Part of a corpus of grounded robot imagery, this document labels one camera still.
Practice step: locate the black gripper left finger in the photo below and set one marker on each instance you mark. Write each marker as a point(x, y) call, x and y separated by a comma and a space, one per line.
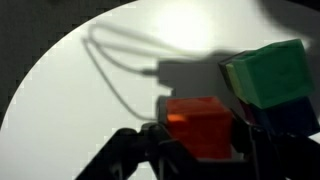
point(133, 156)

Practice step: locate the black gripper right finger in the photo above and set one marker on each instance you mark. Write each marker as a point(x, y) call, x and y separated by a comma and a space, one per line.
point(283, 156)

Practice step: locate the orange building block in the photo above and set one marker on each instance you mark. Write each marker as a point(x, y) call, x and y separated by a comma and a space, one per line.
point(200, 128)

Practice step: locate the blue building block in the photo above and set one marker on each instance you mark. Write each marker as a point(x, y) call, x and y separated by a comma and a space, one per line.
point(290, 115)

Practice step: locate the magenta building block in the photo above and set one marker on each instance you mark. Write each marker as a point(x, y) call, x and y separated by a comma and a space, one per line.
point(248, 113)

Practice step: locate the green building block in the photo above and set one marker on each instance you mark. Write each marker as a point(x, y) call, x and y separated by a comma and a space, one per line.
point(275, 73)

